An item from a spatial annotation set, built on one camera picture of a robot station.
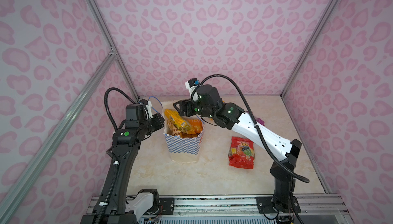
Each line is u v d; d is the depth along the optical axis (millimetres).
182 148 766
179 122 795
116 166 416
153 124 626
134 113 525
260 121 979
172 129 849
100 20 787
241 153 848
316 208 731
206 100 512
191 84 588
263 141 440
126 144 459
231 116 493
